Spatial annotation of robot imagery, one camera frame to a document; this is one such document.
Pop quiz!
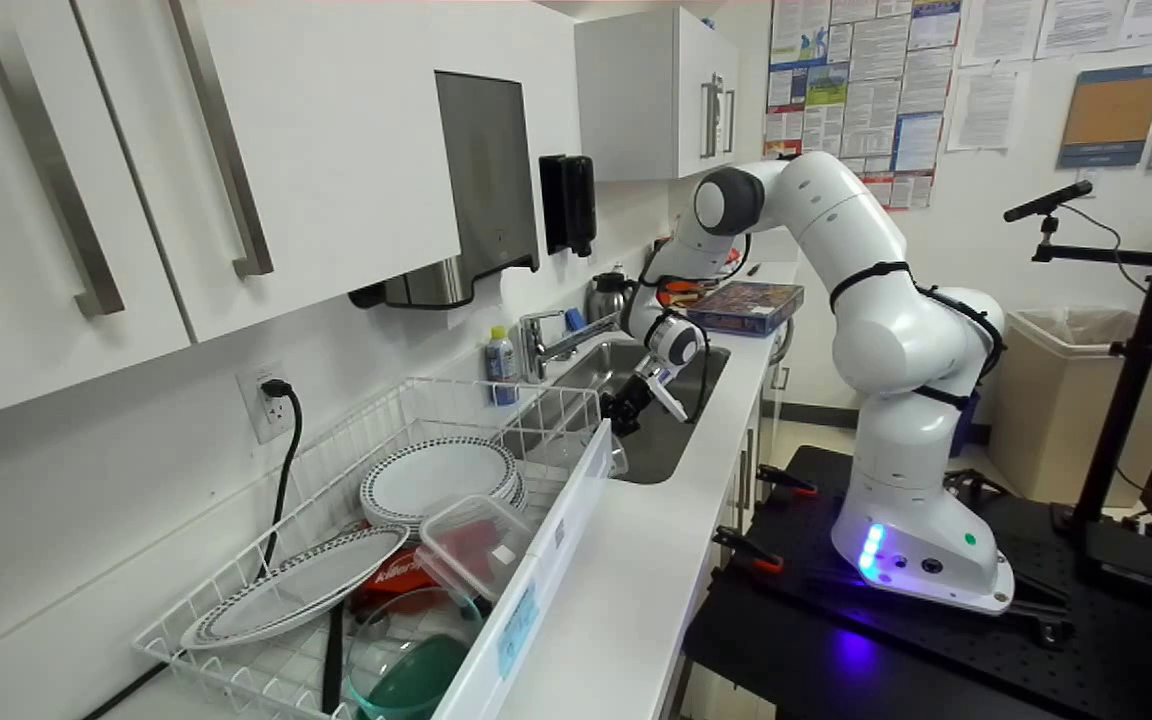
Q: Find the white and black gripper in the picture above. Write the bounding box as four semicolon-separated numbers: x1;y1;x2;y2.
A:
608;317;706;437

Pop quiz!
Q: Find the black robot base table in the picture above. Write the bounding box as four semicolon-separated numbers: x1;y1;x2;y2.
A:
686;443;1152;720

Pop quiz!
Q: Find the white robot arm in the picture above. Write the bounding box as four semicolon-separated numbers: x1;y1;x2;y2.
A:
622;153;1017;615

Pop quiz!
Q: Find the stainless steel sink basin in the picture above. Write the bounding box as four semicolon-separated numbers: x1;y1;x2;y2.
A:
547;333;737;487

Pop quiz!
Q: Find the chrome sink faucet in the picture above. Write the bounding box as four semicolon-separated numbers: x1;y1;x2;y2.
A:
519;310;616;382

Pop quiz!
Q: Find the clear lidded food container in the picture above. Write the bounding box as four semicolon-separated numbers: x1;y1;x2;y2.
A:
415;498;534;602

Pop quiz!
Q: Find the blue flat tray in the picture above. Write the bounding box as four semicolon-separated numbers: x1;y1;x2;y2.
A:
690;280;804;338

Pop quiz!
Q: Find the glass coffee pot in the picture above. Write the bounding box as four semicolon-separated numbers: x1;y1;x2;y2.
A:
586;271;632;322

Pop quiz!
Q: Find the blue dish soap bottle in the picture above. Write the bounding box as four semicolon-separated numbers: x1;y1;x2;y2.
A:
479;326;518;409

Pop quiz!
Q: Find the black soap dispenser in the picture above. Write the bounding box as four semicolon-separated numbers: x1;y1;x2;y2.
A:
542;157;596;258

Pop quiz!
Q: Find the steel paper towel dispenser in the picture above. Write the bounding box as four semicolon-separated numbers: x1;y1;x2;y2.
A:
352;72;542;310

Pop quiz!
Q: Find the round white plate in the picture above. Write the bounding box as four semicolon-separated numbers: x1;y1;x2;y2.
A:
359;440;518;528

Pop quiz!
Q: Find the beige trash bin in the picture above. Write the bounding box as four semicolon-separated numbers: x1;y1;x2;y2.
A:
989;310;1152;509

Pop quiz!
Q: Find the white rack drain tray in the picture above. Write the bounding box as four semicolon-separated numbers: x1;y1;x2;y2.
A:
433;422;612;720

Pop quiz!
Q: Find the oval white platter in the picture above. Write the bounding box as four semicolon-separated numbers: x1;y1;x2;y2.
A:
181;528;409;653

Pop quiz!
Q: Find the green bowl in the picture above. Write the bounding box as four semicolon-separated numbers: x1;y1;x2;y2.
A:
345;637;469;720

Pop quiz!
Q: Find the orange framed poster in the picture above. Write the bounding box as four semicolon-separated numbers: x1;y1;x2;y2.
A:
1057;65;1152;169

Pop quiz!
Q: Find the white upper cabinet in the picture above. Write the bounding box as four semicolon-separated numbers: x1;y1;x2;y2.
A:
0;0;588;437

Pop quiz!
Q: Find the wire cutlery basket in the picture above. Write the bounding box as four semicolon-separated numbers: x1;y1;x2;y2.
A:
496;389;602;469

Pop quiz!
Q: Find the white corner wall cabinet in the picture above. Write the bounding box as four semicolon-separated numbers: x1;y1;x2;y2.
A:
578;9;742;182

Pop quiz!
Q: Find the black power cord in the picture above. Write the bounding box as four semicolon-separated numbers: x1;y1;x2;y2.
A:
252;377;310;581

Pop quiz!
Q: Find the white wall outlet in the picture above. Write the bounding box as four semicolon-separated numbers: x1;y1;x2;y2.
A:
236;363;293;443

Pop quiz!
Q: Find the white wire dish rack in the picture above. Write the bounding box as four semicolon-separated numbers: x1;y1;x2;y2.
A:
137;377;616;720

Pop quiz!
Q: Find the black camera stand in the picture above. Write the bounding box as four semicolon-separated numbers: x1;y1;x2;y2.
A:
1000;93;1152;606

